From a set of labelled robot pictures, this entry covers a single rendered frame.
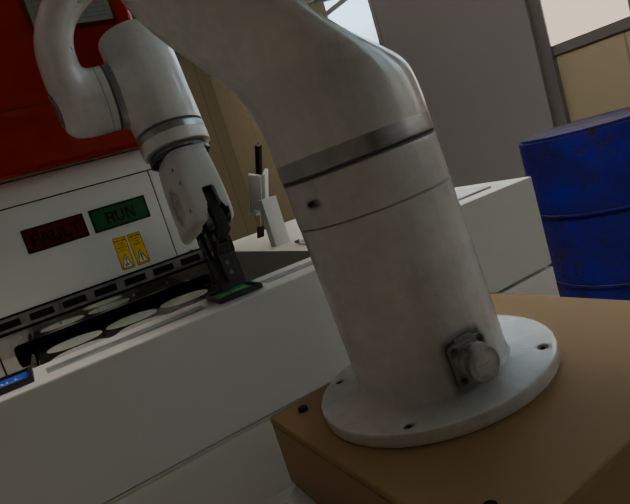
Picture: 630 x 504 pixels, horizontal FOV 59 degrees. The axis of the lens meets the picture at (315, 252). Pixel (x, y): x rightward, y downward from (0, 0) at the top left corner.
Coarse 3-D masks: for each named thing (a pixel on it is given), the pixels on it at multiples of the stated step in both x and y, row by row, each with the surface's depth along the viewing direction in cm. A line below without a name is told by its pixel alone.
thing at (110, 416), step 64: (192, 320) 61; (256, 320) 64; (320, 320) 68; (64, 384) 54; (128, 384) 57; (192, 384) 60; (256, 384) 64; (320, 384) 68; (0, 448) 52; (64, 448) 54; (128, 448) 57; (192, 448) 60
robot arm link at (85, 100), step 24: (48, 0) 59; (72, 0) 59; (48, 24) 59; (72, 24) 61; (48, 48) 59; (72, 48) 61; (48, 72) 60; (72, 72) 61; (96, 72) 63; (48, 96) 63; (72, 96) 61; (96, 96) 62; (72, 120) 62; (96, 120) 63; (120, 120) 64
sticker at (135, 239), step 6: (132, 234) 118; (138, 234) 118; (132, 240) 118; (138, 240) 118; (132, 246) 118; (138, 246) 118; (144, 246) 119; (138, 252) 118; (144, 252) 119; (138, 258) 118; (144, 258) 119; (138, 264) 118
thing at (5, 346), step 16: (176, 272) 122; (192, 272) 123; (208, 272) 125; (144, 288) 118; (160, 288) 119; (96, 304) 113; (112, 304) 115; (48, 320) 109; (64, 320) 110; (80, 320) 112; (16, 336) 106; (32, 336) 108; (0, 352) 105; (16, 368) 106
